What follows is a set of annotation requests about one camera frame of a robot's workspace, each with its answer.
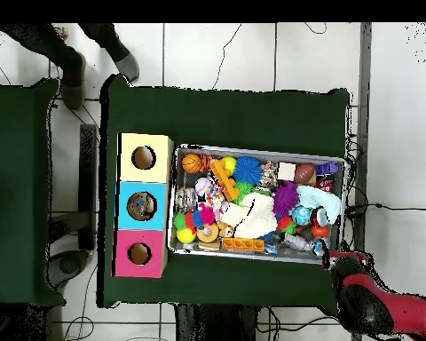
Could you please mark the black upright bar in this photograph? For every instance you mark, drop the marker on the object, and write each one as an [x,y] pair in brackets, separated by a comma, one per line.
[88,185]

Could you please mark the orange toy brick round studs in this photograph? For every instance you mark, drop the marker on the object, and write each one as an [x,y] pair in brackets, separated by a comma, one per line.
[225,179]

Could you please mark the wooden cube block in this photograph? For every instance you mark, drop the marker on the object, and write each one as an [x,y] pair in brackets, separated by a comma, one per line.
[286,170]

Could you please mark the wooden box three holes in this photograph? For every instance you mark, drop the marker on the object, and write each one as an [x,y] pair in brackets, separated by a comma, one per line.
[160,174]

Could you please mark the small orange basketball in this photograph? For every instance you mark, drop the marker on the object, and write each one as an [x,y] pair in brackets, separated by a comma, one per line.
[192,163]

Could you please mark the small colourful item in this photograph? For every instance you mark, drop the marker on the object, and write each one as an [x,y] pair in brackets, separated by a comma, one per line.
[61,32]

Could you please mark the cream knitted cloth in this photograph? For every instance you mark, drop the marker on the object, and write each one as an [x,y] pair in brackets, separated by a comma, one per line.
[250,217]

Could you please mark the blue spiky ball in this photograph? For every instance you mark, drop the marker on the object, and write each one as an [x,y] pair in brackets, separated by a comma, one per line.
[248,170]

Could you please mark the yellow ball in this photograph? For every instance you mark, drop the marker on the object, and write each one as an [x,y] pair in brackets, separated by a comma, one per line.
[229,164]

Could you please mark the long orange toy brick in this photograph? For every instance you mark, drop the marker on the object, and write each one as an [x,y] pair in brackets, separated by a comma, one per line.
[243,245]

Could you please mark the clear shallow mesh bin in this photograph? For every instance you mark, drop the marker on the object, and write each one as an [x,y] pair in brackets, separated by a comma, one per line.
[255,150]

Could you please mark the grey object on floor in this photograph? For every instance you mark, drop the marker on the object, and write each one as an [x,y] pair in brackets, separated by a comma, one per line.
[128,67]

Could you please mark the light blue cloth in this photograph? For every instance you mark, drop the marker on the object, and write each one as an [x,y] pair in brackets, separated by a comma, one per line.
[321,201]

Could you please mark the dark green side table cloth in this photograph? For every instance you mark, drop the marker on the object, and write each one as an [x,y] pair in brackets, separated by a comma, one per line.
[18,213]

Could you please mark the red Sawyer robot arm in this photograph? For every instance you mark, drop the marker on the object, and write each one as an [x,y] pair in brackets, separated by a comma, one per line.
[383,305]

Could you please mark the person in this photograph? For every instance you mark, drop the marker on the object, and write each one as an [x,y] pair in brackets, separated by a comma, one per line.
[50,44]

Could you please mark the grey round base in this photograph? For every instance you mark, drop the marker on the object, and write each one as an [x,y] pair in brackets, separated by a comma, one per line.
[69,264]

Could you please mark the brown toy football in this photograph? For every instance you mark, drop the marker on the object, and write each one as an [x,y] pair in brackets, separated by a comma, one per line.
[305,172]

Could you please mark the purple spiky ball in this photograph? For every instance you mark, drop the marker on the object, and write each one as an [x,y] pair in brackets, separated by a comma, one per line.
[286,199]

